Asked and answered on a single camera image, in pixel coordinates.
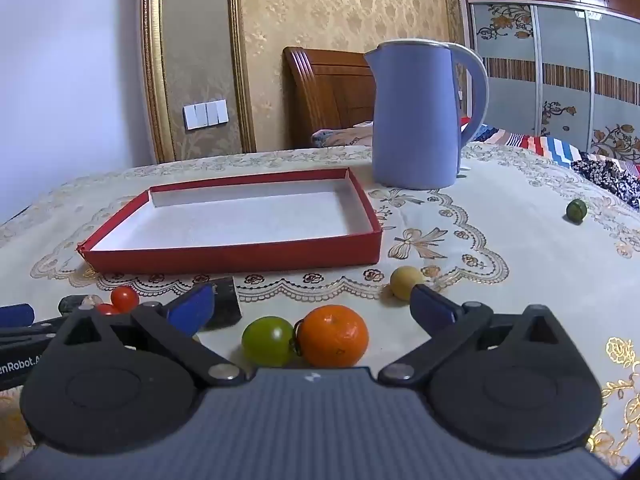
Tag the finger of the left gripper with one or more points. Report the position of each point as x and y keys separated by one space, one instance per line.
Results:
x=16 y=315
x=69 y=304

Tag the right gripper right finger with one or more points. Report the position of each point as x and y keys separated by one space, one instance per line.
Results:
x=511 y=384

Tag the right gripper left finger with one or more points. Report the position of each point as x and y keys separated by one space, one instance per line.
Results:
x=108 y=384

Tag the red cherry tomato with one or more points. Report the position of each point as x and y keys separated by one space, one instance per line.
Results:
x=107 y=309
x=124 y=298

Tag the yellow round longan fruit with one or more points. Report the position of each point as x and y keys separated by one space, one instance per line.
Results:
x=402 y=281

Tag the green tomato with stem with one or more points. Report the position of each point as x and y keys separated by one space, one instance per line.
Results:
x=267 y=342

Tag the orange mandarin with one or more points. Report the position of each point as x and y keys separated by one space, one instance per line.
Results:
x=332 y=336

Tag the black sugarcane piece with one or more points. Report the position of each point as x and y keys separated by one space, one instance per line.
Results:
x=227 y=310

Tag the small dark green lime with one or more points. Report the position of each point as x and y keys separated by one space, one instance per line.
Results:
x=576 y=211

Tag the colourful striped bedding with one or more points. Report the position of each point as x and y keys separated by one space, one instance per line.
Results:
x=613 y=175

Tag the red shallow cardboard box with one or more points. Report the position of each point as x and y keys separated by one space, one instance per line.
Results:
x=294 y=220

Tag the blue electric kettle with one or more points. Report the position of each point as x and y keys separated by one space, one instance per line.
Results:
x=431 y=97

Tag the wooden bed headboard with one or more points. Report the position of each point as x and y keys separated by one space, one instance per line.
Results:
x=325 y=89

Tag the sliding door wardrobe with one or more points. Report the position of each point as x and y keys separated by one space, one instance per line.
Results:
x=563 y=69

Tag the white wall switch panel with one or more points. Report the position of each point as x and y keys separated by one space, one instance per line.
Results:
x=205 y=115

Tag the gold wall frame moulding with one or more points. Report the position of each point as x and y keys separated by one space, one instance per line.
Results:
x=193 y=51

